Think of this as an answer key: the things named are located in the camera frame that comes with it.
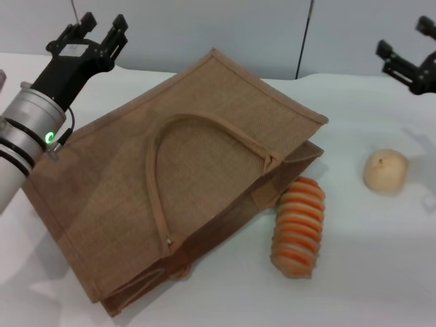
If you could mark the beige toy fruit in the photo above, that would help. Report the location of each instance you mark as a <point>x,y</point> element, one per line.
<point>386,170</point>

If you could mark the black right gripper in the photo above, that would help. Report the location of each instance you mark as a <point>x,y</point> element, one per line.
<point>427,78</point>

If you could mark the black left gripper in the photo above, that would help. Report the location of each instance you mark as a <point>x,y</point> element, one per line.
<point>68,68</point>

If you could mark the orange striped toy bread loaf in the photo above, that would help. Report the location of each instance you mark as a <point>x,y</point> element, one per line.
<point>299,231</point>

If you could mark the brown jute handbag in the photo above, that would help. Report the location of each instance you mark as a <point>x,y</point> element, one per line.
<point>204,153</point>

